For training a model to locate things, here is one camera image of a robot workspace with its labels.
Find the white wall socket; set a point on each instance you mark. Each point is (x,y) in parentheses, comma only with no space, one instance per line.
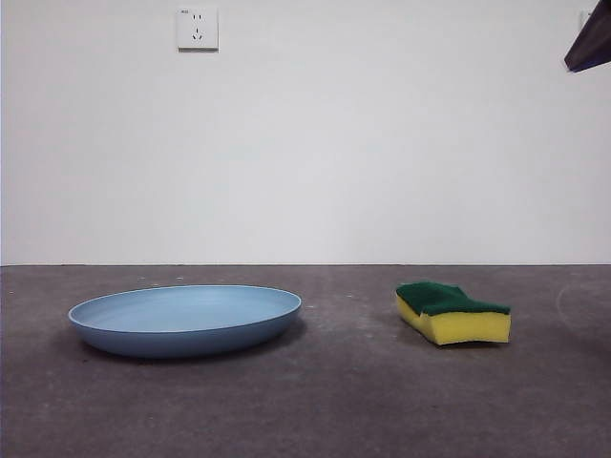
(583,16)
(198,28)

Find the light blue round plate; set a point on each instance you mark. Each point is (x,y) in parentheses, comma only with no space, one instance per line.
(191,319)

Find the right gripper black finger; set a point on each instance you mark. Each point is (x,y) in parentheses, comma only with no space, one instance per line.
(592,43)

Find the yellow sponge with green scourer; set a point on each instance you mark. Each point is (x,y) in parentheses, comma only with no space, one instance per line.
(468,329)

